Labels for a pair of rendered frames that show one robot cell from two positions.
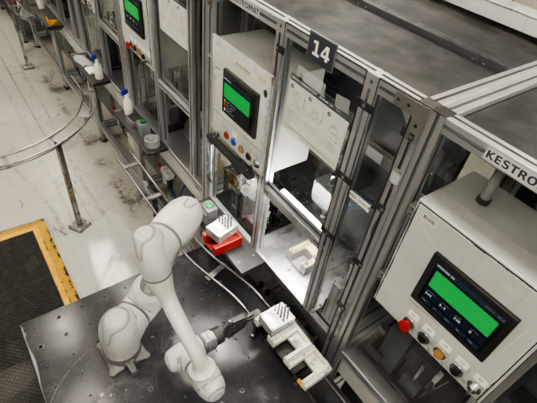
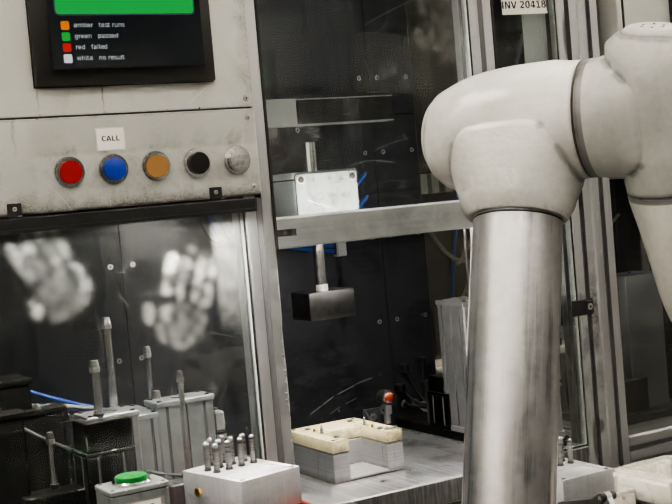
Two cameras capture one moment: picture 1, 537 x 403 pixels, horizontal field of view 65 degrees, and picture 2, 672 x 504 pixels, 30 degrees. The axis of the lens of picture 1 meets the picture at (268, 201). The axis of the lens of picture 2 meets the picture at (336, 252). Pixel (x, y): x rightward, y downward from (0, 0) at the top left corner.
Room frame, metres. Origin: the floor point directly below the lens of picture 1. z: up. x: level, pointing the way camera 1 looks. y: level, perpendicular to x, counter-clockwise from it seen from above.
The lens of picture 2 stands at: (0.96, 1.76, 1.37)
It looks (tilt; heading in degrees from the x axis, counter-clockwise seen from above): 3 degrees down; 281
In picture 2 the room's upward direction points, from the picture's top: 5 degrees counter-clockwise
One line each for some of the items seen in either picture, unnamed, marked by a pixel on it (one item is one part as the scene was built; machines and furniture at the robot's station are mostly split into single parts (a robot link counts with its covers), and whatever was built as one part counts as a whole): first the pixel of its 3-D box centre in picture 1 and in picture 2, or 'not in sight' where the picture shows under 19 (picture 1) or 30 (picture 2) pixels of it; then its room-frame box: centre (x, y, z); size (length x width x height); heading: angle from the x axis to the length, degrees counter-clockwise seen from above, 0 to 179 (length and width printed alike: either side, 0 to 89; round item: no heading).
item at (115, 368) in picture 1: (124, 352); not in sight; (0.88, 0.53, 0.71); 0.22 x 0.18 x 0.06; 41
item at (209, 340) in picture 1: (207, 341); not in sight; (0.89, 0.17, 0.88); 0.09 x 0.06 x 0.09; 41
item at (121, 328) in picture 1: (120, 329); not in sight; (0.90, 0.54, 0.85); 0.18 x 0.16 x 0.22; 163
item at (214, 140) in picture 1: (230, 153); (126, 208); (1.55, 0.20, 1.37); 0.36 x 0.04 x 0.04; 41
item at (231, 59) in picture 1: (260, 100); (75, 44); (1.64, 0.10, 1.60); 0.42 x 0.29 x 0.46; 41
